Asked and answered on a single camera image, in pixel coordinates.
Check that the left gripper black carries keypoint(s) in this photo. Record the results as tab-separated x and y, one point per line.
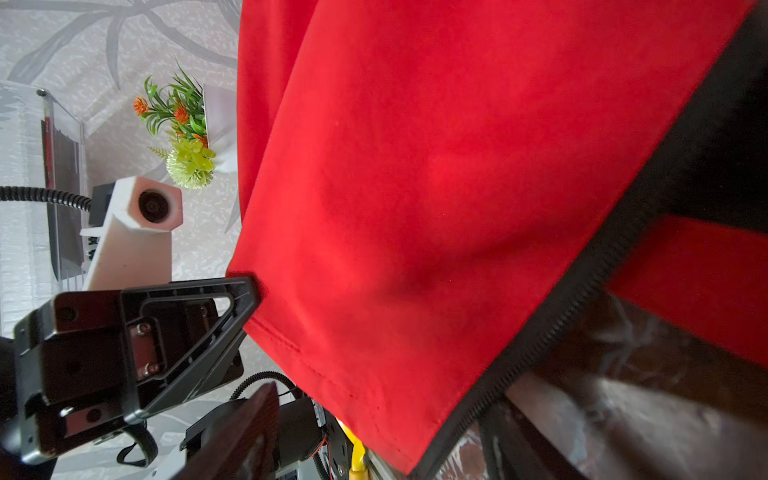
86	363

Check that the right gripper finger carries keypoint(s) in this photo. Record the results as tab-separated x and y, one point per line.
514	448

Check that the red jacket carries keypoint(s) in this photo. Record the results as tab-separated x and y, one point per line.
432	192

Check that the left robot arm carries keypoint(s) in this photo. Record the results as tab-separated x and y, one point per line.
266	427

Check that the yellow plastic scoop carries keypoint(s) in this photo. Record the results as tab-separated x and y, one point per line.
358	468

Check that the potted artificial flower plant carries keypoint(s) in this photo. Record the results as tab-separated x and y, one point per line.
177	109

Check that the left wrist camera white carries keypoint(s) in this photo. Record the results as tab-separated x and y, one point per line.
134	246

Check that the clear acrylic wall shelf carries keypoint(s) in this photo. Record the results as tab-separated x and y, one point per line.
42	250

